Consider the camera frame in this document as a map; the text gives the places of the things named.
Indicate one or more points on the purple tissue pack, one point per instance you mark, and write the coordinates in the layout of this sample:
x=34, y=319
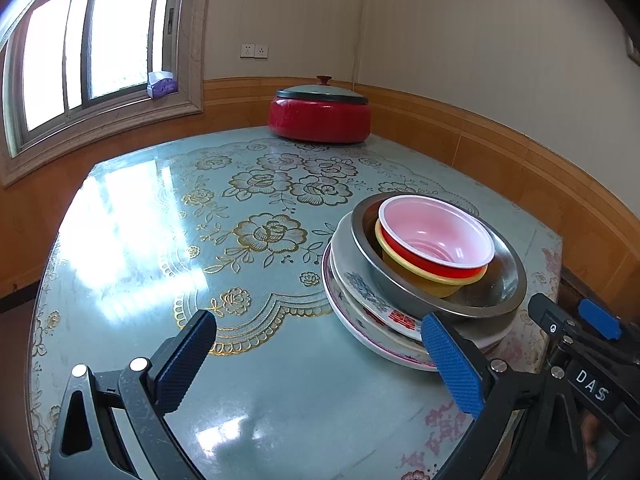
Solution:
x=161, y=83

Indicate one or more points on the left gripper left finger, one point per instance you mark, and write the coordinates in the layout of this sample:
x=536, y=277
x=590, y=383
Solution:
x=178, y=360

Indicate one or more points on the grey cooker lid red knob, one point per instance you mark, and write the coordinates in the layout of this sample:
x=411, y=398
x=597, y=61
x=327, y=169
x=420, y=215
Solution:
x=322, y=91

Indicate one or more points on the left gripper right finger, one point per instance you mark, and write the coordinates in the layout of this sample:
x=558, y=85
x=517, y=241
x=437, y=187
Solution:
x=462, y=367

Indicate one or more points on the stainless steel basin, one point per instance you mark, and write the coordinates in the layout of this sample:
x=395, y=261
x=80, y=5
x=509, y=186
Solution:
x=500, y=292

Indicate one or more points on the red electric cooker pot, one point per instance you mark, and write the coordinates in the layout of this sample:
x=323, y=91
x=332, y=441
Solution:
x=319, y=122

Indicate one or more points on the red plastic bowl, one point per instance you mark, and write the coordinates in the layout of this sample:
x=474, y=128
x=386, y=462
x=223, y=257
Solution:
x=436, y=236

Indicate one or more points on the white plate red characters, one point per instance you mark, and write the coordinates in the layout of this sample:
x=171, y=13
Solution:
x=404, y=344
x=357, y=276

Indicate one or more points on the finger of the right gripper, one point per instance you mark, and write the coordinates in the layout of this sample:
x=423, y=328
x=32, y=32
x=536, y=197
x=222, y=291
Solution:
x=606, y=324
x=551, y=318

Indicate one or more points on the window with frame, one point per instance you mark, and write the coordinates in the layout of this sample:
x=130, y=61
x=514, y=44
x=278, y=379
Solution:
x=75, y=72

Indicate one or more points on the floral lace tablecloth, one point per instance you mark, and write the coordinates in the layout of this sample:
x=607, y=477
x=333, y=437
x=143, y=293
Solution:
x=236, y=223

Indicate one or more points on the yellow plastic bowl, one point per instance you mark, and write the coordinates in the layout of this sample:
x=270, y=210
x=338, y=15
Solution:
x=434, y=284

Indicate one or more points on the purple floral rimmed plate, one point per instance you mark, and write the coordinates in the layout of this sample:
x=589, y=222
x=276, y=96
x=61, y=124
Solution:
x=386, y=356

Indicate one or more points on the white wall socket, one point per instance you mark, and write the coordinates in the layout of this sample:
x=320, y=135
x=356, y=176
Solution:
x=254, y=51

